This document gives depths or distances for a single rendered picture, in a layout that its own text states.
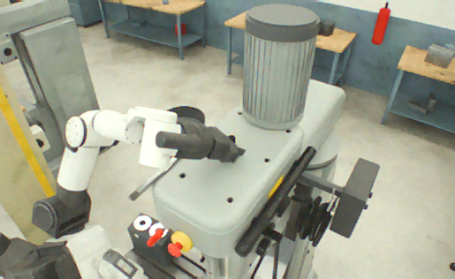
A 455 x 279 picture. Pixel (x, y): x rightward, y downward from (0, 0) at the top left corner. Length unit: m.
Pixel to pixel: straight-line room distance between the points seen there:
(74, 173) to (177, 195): 0.32
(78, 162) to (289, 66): 0.62
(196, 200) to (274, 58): 0.41
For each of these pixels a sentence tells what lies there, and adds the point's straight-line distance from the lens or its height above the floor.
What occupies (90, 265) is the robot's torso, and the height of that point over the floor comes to 1.62.
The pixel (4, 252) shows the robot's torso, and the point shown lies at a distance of 1.33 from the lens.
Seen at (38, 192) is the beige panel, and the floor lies 0.68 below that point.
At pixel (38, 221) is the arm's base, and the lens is 1.03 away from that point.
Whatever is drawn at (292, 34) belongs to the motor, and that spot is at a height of 2.19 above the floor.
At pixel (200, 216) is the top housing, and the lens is 0.74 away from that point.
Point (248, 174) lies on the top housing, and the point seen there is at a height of 1.89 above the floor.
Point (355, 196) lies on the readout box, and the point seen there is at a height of 1.72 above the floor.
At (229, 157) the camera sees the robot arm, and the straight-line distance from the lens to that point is 0.77.
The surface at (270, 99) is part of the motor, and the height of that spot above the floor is 2.00.
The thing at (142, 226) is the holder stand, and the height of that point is 1.14.
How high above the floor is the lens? 2.47
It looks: 39 degrees down
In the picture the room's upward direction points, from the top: straight up
